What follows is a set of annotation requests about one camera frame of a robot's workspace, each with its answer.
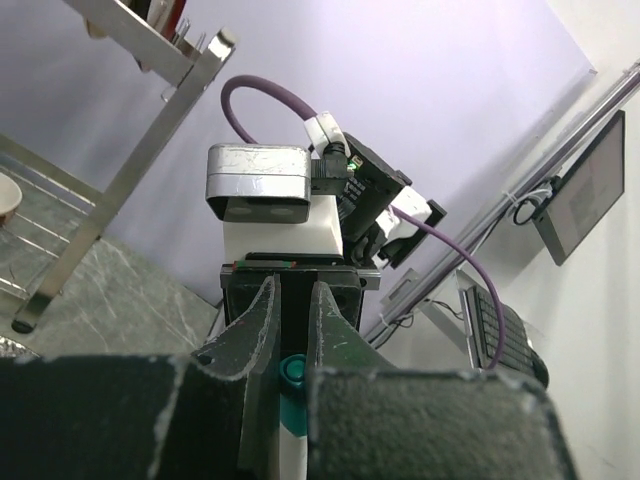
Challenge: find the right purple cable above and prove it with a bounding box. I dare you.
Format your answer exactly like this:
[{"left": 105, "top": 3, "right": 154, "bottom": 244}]
[{"left": 221, "top": 74, "right": 505, "bottom": 371}]

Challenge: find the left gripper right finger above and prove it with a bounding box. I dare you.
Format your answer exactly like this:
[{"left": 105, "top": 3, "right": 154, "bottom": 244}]
[{"left": 306, "top": 281, "right": 578, "bottom": 479}]

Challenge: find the teal pen cap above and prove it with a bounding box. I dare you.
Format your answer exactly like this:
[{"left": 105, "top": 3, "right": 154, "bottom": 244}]
[{"left": 279, "top": 354, "right": 306, "bottom": 402}]

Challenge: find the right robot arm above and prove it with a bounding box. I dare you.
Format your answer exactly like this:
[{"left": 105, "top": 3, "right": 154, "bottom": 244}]
[{"left": 206, "top": 112, "right": 444, "bottom": 334}]

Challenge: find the small white red bowl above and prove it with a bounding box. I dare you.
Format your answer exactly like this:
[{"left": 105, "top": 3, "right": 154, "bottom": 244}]
[{"left": 0, "top": 173, "right": 23, "bottom": 227}]

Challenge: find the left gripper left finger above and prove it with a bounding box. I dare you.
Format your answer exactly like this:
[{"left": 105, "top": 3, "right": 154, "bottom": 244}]
[{"left": 1, "top": 276, "right": 280, "bottom": 479}]

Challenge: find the black monitor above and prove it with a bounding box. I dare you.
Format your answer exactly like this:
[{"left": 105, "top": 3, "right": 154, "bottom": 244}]
[{"left": 532, "top": 110, "right": 626, "bottom": 266}]

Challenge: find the white pen teal tip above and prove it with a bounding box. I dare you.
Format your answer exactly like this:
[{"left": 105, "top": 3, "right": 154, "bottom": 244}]
[{"left": 279, "top": 394, "right": 308, "bottom": 480}]

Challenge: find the metal dish rack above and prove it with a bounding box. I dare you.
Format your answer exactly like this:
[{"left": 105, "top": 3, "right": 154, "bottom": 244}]
[{"left": 0, "top": 0, "right": 239, "bottom": 334}]

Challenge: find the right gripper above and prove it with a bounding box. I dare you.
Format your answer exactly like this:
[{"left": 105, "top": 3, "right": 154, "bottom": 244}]
[{"left": 220, "top": 253, "right": 380, "bottom": 338}]

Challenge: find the black keyboard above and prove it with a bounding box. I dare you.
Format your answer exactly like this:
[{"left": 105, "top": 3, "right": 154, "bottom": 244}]
[{"left": 460, "top": 285, "right": 550, "bottom": 388}]

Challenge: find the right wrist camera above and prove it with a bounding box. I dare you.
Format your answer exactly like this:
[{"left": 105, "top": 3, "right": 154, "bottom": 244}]
[{"left": 204, "top": 143, "right": 344, "bottom": 261}]

